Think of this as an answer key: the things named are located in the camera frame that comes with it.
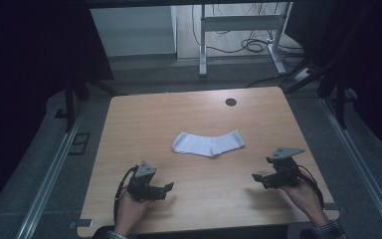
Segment person's right hand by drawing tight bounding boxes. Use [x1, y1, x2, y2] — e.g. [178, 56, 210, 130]
[279, 179, 330, 227]

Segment black stand legs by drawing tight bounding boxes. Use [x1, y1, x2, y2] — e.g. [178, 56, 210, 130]
[53, 75, 128, 133]
[279, 54, 360, 130]

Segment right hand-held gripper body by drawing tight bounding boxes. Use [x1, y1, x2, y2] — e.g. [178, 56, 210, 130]
[265, 146, 306, 189]

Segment white wall panel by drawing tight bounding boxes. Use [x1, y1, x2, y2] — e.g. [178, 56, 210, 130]
[90, 5, 178, 58]

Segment white sock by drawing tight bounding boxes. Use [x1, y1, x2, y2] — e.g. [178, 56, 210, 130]
[171, 128, 247, 158]

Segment black floor cables bundle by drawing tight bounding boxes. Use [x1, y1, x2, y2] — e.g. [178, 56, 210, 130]
[191, 2, 305, 68]

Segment aluminium floor rail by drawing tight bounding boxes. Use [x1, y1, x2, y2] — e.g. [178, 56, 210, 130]
[320, 98, 382, 239]
[14, 102, 88, 239]

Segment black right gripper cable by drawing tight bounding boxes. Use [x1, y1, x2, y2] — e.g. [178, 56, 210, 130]
[296, 164, 325, 211]

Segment person's left hand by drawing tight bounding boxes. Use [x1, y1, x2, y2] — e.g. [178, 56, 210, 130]
[113, 188, 151, 237]

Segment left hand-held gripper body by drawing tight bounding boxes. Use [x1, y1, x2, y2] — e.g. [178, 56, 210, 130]
[126, 160, 157, 202]

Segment dark curtain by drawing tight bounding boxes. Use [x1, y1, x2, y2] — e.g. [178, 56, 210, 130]
[284, 0, 382, 162]
[0, 0, 115, 222]

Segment white metal desk frame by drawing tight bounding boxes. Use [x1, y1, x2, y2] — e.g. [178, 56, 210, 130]
[198, 1, 293, 79]

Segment white power strip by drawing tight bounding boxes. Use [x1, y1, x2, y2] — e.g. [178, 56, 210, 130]
[292, 67, 313, 83]

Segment grey tape strip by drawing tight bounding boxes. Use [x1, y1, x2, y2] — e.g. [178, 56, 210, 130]
[68, 218, 95, 230]

